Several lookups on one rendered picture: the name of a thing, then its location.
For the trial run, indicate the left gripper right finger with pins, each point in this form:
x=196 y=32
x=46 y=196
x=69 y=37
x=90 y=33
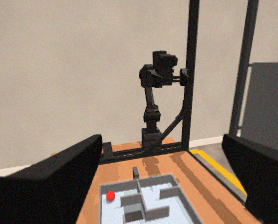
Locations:
x=256 y=168

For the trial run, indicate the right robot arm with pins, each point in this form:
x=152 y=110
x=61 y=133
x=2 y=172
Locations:
x=161 y=61

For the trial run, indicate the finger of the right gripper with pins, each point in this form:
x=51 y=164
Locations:
x=184 y=73
x=156 y=78

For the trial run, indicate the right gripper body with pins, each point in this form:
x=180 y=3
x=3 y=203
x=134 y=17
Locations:
x=165 y=81

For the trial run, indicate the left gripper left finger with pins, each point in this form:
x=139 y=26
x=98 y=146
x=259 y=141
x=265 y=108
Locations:
x=53 y=190

